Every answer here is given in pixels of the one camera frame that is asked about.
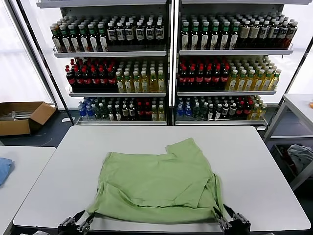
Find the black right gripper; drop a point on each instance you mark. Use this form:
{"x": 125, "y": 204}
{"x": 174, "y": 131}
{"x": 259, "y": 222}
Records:
{"x": 239, "y": 228}

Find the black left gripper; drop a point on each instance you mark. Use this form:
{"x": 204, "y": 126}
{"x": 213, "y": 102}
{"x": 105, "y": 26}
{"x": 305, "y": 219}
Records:
{"x": 71, "y": 230}

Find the light green polo shirt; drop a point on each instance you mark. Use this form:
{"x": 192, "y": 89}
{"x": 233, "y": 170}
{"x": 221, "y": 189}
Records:
{"x": 156, "y": 178}

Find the grey blue clothes pile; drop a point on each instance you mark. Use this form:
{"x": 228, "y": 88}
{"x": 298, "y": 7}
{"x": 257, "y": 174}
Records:
{"x": 299, "y": 154}

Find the folded blue cloth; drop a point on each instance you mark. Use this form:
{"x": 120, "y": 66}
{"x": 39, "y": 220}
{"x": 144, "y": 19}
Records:
{"x": 3, "y": 171}

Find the dark drink bottle white cap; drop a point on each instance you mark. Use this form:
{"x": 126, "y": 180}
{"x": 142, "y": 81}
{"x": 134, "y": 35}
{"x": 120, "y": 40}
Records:
{"x": 111, "y": 113}
{"x": 125, "y": 112}
{"x": 226, "y": 111}
{"x": 132, "y": 112}
{"x": 218, "y": 113}
{"x": 233, "y": 111}
{"x": 118, "y": 113}
{"x": 211, "y": 113}

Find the yellow juice bottle white cap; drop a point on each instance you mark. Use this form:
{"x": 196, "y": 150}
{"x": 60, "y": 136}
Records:
{"x": 267, "y": 82}
{"x": 153, "y": 83}
{"x": 275, "y": 82}
{"x": 250, "y": 82}
{"x": 161, "y": 83}
{"x": 262, "y": 112}
{"x": 154, "y": 113}
{"x": 258, "y": 82}
{"x": 120, "y": 83}
{"x": 128, "y": 83}
{"x": 136, "y": 83}
{"x": 232, "y": 82}
{"x": 255, "y": 112}
{"x": 145, "y": 83}
{"x": 161, "y": 113}
{"x": 241, "y": 82}

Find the red-capped cola bottle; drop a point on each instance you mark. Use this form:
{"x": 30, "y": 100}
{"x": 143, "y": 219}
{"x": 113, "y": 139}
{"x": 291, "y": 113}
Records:
{"x": 95, "y": 80}
{"x": 191, "y": 78}
{"x": 200, "y": 78}
{"x": 248, "y": 110}
{"x": 225, "y": 78}
{"x": 140, "y": 112}
{"x": 87, "y": 80}
{"x": 147, "y": 112}
{"x": 103, "y": 80}
{"x": 71, "y": 80}
{"x": 217, "y": 78}
{"x": 111, "y": 80}
{"x": 78, "y": 80}
{"x": 208, "y": 78}
{"x": 240, "y": 110}
{"x": 183, "y": 78}

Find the green-tinted water bottle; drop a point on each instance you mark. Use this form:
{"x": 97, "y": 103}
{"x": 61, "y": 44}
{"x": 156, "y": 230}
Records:
{"x": 203, "y": 112}
{"x": 96, "y": 112}
{"x": 196, "y": 112}
{"x": 103, "y": 112}

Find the blue drink bottle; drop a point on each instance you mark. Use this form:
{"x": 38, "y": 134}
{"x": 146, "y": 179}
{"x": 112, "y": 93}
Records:
{"x": 180, "y": 111}
{"x": 188, "y": 111}
{"x": 82, "y": 110}
{"x": 88, "y": 111}

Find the open brown cardboard box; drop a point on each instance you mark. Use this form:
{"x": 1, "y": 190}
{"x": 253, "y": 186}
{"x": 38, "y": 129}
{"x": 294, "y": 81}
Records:
{"x": 14, "y": 127}

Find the grey metal parts bundle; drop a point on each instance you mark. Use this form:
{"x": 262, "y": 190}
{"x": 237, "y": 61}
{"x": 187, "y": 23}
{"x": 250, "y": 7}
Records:
{"x": 22, "y": 114}

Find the small orange object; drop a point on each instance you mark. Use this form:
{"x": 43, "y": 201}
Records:
{"x": 311, "y": 104}

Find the dark tea bottle green cap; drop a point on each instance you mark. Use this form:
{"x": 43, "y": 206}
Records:
{"x": 75, "y": 40}
{"x": 84, "y": 40}
{"x": 224, "y": 36}
{"x": 57, "y": 41}
{"x": 103, "y": 39}
{"x": 94, "y": 39}
{"x": 234, "y": 36}
{"x": 215, "y": 36}
{"x": 66, "y": 41}
{"x": 205, "y": 36}
{"x": 195, "y": 36}
{"x": 185, "y": 36}

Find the dark bottle beige label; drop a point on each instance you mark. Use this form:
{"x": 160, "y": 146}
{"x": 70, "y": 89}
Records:
{"x": 254, "y": 33}
{"x": 244, "y": 33}

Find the dark bottle white blue label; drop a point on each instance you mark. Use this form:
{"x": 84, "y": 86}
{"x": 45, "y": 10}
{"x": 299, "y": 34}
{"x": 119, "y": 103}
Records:
{"x": 140, "y": 33}
{"x": 282, "y": 33}
{"x": 111, "y": 34}
{"x": 159, "y": 33}
{"x": 120, "y": 34}
{"x": 291, "y": 33}
{"x": 149, "y": 33}
{"x": 273, "y": 33}
{"x": 129, "y": 33}
{"x": 264, "y": 33}

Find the grey metal frame table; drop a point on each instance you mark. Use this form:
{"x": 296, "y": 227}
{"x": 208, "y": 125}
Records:
{"x": 300, "y": 100}

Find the black metal frame pole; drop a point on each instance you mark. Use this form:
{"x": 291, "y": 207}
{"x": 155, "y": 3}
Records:
{"x": 294, "y": 73}
{"x": 45, "y": 61}

